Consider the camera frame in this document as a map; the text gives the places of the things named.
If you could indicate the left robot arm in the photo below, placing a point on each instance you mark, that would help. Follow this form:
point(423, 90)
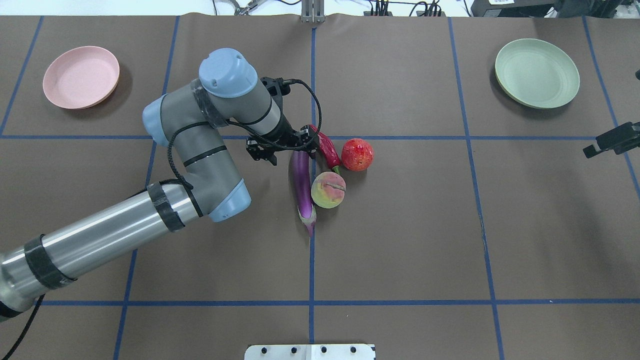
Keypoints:
point(226, 92)

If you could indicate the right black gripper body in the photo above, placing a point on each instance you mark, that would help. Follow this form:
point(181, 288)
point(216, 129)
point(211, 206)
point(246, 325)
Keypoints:
point(618, 139)

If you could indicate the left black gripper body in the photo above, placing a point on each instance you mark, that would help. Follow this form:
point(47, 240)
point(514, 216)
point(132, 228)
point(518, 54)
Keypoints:
point(285, 134)

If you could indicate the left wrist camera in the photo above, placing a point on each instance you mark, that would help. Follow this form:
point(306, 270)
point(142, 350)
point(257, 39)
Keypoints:
point(278, 88)

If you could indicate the green plate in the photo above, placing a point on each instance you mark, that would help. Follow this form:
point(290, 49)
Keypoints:
point(537, 74)

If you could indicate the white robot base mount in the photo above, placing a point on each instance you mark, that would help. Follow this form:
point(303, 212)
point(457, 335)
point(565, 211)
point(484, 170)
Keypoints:
point(326, 351)

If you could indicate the purple eggplant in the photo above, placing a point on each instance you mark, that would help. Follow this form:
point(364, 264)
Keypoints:
point(300, 171)

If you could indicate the red chili pepper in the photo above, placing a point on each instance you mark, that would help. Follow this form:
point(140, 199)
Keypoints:
point(328, 150)

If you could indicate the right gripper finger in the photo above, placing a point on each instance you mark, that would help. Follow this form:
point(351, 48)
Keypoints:
point(593, 150)

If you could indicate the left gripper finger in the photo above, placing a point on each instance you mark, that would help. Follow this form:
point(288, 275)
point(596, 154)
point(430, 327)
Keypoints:
point(312, 149)
point(260, 154)

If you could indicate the aluminium frame post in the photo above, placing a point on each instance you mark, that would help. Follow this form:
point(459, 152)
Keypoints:
point(313, 11)

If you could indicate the pink plate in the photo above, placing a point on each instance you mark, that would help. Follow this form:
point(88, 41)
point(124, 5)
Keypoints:
point(81, 77)

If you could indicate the peach fruit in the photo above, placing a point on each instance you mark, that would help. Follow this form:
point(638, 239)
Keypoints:
point(328, 190)

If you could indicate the red pomegranate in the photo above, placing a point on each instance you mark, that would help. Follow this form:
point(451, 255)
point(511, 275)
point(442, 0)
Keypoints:
point(357, 154)

